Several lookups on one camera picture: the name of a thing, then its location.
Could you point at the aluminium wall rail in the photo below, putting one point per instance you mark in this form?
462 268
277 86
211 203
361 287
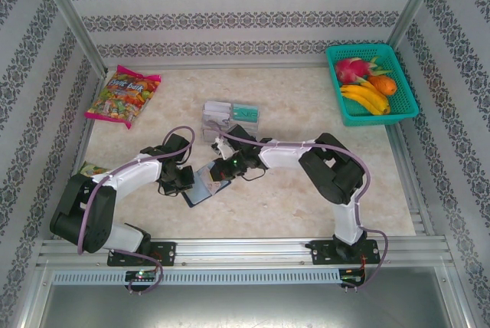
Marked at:
245 66

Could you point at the white card with pink print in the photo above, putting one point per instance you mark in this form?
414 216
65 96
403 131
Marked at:
217 185
208 134

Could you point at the aluminium side rail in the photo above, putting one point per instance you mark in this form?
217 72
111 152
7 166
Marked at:
419 213

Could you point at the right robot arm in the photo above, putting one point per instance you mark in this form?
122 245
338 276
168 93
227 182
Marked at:
283 157

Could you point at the grey metal sheet panel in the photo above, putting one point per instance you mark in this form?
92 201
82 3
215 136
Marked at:
245 305

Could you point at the teal VIP card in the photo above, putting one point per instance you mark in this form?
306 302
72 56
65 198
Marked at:
245 112

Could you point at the teal plastic basket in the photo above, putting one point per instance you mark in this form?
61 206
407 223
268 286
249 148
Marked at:
402 109

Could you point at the orange fruit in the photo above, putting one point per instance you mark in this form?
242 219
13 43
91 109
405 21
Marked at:
383 85

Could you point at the aluminium frame post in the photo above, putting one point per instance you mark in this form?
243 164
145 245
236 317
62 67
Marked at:
69 14
415 6

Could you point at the pink candy bag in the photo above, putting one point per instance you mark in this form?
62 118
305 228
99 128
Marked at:
122 94

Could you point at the clear acrylic card stand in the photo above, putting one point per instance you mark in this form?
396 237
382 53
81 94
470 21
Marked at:
241 126

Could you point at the pink dragon fruit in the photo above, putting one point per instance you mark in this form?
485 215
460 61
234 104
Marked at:
348 69

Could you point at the green candy bag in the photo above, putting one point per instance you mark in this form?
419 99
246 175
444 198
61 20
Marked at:
92 170

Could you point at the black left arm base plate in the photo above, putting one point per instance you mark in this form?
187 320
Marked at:
164 253

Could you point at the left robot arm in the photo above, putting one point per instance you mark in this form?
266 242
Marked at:
134 171

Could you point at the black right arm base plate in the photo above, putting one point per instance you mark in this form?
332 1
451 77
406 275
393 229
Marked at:
321 253

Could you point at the blue card holder wallet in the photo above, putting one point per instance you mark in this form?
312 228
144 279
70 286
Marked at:
199 190

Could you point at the yellow banana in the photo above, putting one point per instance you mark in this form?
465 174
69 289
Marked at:
363 90
367 105

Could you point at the aluminium mounting rail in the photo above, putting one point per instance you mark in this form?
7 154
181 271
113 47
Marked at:
237 251

